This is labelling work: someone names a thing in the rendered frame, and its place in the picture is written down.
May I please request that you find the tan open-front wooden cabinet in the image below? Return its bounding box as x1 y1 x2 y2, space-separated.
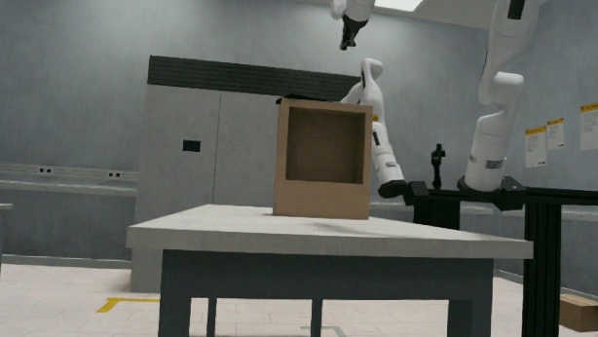
273 98 373 220

